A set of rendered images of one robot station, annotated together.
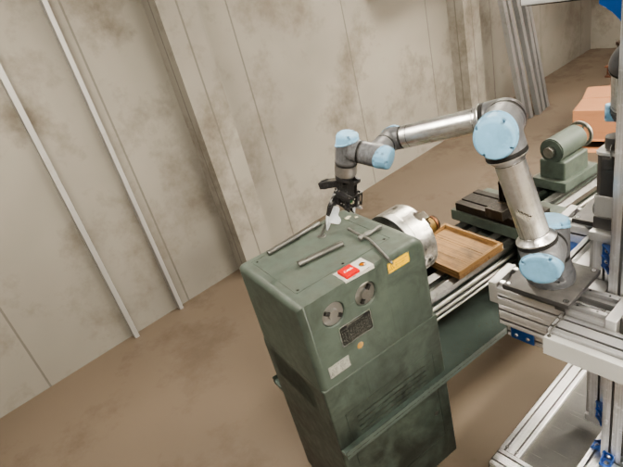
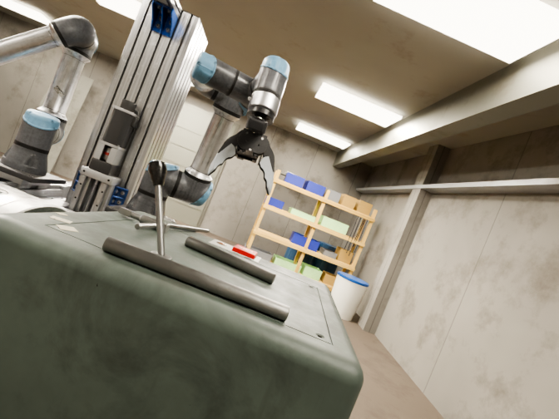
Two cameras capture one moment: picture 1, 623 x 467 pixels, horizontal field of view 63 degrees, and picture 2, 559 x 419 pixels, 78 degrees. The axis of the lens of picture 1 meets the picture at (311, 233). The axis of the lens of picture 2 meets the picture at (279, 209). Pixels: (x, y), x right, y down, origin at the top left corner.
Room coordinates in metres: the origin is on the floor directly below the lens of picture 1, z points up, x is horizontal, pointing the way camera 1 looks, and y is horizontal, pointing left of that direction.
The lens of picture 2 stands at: (2.29, 0.38, 1.41)
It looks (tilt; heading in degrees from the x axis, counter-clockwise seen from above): 1 degrees down; 210
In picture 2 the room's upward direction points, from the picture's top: 22 degrees clockwise
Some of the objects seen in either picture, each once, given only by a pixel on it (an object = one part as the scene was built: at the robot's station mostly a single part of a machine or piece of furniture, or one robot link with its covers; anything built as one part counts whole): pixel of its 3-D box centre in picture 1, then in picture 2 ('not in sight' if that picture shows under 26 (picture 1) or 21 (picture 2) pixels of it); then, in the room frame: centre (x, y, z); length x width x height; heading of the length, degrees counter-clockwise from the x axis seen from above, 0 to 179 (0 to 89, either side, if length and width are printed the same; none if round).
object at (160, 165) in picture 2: not in sight; (157, 173); (1.87, -0.12, 1.38); 0.04 x 0.03 x 0.05; 117
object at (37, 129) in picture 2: not in sight; (39, 129); (1.61, -1.15, 1.33); 0.13 x 0.12 x 0.14; 55
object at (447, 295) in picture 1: (464, 261); not in sight; (2.10, -0.70, 0.77); 2.10 x 0.34 x 0.18; 117
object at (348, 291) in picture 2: not in sight; (346, 296); (-3.63, -1.12, 0.34); 0.57 x 0.56 x 0.68; 124
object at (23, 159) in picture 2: not in sight; (27, 156); (1.61, -1.14, 1.21); 0.15 x 0.15 x 0.10
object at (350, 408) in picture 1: (365, 396); not in sight; (1.74, -0.04, 0.43); 0.60 x 0.48 x 0.86; 117
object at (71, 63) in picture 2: not in sight; (63, 84); (1.53, -1.25, 1.54); 0.15 x 0.12 x 0.55; 55
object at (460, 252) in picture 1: (451, 248); not in sight; (2.07, -0.64, 0.89); 0.36 x 0.30 x 0.04; 27
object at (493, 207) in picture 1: (507, 205); not in sight; (2.15, -0.96, 1.00); 0.20 x 0.10 x 0.05; 117
